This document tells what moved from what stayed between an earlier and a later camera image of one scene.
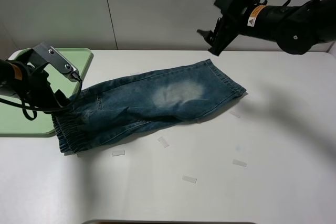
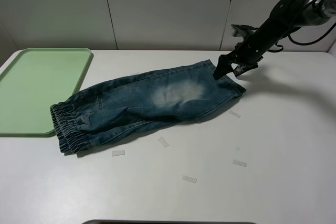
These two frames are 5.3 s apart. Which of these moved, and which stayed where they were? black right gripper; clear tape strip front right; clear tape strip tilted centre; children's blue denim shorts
Moved: black right gripper
Stayed: children's blue denim shorts; clear tape strip front right; clear tape strip tilted centre
